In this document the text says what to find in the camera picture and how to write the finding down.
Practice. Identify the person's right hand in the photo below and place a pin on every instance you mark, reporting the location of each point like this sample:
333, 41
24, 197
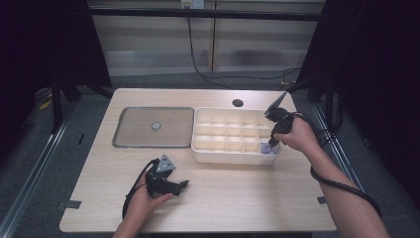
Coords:
300, 137

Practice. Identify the yellow floor item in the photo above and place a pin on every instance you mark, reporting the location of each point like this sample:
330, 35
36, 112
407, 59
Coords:
45, 105

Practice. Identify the black curtain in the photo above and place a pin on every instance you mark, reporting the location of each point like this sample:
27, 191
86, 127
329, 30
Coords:
376, 66
39, 49

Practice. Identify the white divided storage box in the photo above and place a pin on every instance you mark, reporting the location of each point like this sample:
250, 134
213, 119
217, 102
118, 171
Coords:
231, 132

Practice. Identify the person's left hand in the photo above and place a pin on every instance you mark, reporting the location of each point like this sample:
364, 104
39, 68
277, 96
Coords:
142, 205

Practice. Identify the black horizontal bar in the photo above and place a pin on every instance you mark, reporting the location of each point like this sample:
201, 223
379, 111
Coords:
198, 14

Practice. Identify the light purple knitted cloth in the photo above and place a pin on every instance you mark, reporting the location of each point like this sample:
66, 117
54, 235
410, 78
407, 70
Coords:
266, 149

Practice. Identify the metal floor rail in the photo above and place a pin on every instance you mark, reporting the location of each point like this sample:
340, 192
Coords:
340, 148
36, 165

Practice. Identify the white wall socket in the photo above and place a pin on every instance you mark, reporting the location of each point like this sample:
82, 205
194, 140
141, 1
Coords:
192, 4

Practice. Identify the black metal stand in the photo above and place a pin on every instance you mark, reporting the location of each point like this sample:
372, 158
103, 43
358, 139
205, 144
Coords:
56, 105

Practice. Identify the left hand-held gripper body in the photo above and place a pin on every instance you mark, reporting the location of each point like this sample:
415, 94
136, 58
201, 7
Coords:
160, 181

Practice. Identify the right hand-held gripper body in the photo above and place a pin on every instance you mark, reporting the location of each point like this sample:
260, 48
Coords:
282, 120

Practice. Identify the grey tape strip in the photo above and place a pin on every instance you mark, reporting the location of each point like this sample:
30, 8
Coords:
322, 200
73, 204

